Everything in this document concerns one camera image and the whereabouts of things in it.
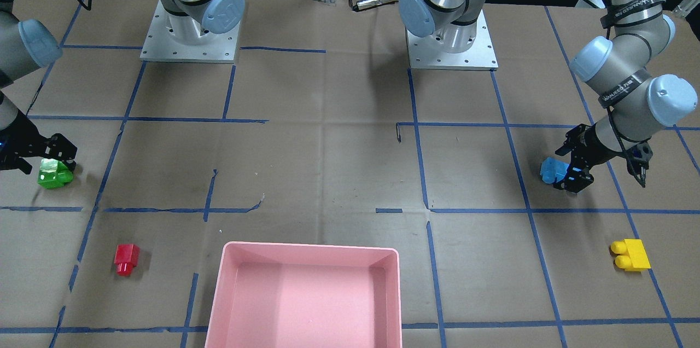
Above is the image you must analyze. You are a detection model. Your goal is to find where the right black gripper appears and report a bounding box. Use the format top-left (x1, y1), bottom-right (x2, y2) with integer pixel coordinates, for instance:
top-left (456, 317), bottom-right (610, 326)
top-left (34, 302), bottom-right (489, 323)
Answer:
top-left (1, 113), bottom-right (78, 175)

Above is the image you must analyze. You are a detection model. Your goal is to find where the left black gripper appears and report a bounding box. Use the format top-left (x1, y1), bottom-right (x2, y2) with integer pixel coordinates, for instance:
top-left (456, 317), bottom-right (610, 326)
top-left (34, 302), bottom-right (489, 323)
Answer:
top-left (553, 124), bottom-right (610, 194)

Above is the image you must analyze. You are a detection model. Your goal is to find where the green two-stud block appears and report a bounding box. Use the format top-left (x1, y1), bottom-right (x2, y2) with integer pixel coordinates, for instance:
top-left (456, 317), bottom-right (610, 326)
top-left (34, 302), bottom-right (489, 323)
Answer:
top-left (37, 158), bottom-right (73, 189)

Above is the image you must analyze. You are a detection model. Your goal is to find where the blue three-stud block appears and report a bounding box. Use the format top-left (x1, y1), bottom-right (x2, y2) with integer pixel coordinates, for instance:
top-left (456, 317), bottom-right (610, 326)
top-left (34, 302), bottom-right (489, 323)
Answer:
top-left (540, 158), bottom-right (569, 184)

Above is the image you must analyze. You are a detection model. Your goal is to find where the yellow two-stud block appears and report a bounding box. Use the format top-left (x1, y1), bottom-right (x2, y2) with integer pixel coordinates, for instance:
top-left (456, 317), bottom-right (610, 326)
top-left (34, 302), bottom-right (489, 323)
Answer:
top-left (609, 239), bottom-right (651, 272)

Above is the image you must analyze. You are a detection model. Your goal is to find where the red small block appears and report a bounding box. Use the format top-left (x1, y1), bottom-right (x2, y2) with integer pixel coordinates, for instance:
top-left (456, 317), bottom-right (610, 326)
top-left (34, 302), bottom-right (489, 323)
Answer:
top-left (113, 243), bottom-right (140, 276)

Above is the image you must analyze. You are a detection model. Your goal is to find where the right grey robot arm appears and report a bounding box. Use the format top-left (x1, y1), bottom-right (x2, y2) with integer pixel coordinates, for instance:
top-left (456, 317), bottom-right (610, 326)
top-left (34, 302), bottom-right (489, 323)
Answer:
top-left (1, 0), bottom-right (246, 174)

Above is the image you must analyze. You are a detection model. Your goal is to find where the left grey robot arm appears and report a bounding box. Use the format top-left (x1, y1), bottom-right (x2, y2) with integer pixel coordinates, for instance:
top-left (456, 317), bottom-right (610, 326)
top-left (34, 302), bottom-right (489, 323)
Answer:
top-left (399, 0), bottom-right (698, 193)

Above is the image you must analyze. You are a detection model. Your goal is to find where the pink plastic box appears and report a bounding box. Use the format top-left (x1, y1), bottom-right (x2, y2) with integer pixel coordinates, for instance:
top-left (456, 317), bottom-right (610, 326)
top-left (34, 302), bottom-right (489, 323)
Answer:
top-left (205, 241), bottom-right (403, 347)

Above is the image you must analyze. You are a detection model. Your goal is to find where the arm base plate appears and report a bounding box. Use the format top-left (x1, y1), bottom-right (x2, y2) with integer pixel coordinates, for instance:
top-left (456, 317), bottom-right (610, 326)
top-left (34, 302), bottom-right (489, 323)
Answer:
top-left (406, 11), bottom-right (499, 71)
top-left (140, 2), bottom-right (242, 64)

